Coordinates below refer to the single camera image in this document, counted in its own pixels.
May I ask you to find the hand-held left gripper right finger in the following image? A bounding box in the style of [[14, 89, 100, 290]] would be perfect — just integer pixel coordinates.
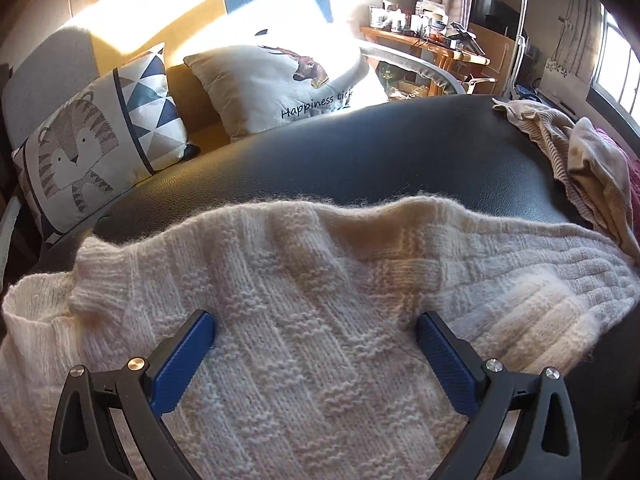
[[416, 311, 583, 480]]

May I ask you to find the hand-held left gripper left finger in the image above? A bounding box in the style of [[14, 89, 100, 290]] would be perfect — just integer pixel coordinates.
[[47, 310, 217, 480]]

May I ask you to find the cream knitted sweater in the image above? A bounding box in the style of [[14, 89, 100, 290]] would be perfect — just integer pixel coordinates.
[[0, 195, 640, 480]]

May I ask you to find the tiger print cushion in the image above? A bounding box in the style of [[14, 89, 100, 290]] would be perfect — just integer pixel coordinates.
[[11, 42, 201, 243]]

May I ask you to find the beige ribbed knit garment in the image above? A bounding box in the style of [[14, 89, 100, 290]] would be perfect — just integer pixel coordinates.
[[492, 99, 576, 226]]

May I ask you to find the bed with pink ruffled bedspread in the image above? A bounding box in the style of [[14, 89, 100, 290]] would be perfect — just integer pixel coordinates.
[[595, 127, 640, 196]]

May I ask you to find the white deer print cushion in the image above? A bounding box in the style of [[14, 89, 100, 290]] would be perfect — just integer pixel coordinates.
[[183, 42, 388, 143]]

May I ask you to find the white floral panel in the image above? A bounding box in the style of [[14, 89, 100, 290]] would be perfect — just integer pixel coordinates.
[[542, 57, 588, 106]]

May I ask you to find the light wooden cabinet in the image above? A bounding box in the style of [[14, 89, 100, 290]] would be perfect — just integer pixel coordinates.
[[467, 22, 518, 96]]

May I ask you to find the grey yellow blue sofa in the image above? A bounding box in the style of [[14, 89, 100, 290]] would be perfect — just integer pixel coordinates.
[[0, 0, 468, 241]]

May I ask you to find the wooden desk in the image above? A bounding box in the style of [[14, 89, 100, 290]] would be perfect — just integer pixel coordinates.
[[360, 25, 491, 96]]

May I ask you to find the metal pole stand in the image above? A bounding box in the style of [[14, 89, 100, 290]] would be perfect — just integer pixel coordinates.
[[507, 0, 533, 96]]

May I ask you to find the clutter of small desk items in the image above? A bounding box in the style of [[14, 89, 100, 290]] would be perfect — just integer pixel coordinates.
[[369, 0, 483, 53]]

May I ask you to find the small window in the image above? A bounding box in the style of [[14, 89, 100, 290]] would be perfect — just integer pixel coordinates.
[[590, 5, 640, 131]]

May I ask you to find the black television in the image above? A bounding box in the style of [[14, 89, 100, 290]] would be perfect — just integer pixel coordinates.
[[471, 0, 521, 36]]

